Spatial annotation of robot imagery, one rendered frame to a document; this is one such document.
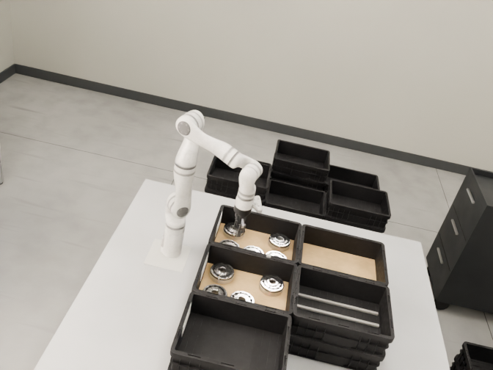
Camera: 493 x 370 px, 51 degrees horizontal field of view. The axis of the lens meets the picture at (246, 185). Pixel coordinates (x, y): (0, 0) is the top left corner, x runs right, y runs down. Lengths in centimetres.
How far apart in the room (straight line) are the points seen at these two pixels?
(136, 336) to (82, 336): 21
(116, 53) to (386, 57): 259
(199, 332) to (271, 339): 28
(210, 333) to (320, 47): 346
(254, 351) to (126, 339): 51
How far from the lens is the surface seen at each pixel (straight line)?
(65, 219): 383
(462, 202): 364
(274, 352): 205
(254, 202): 216
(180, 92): 534
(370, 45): 500
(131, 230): 264
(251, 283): 226
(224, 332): 206
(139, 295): 232
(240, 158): 205
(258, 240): 249
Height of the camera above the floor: 238
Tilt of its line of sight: 33 degrees down
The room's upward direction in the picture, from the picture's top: 12 degrees clockwise
